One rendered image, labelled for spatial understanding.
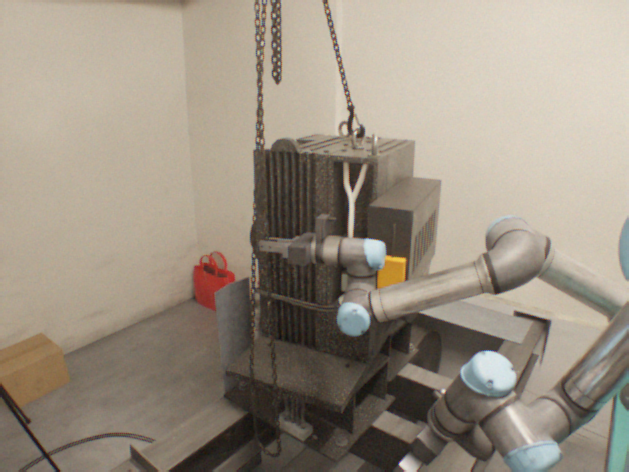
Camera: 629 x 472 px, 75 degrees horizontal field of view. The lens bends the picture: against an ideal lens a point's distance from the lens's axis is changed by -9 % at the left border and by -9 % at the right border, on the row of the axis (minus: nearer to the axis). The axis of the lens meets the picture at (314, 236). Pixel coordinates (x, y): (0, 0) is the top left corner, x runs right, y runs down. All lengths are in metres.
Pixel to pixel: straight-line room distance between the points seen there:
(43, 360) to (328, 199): 2.28
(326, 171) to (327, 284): 0.38
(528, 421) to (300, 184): 1.00
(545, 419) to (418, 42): 2.12
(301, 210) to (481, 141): 1.24
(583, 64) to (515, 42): 0.33
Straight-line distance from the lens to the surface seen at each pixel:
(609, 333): 0.72
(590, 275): 1.21
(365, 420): 1.72
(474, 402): 0.73
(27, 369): 3.16
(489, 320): 2.46
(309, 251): 1.13
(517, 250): 1.00
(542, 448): 0.72
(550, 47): 2.35
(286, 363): 1.60
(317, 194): 1.42
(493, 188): 2.44
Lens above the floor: 1.83
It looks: 19 degrees down
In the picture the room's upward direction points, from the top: straight up
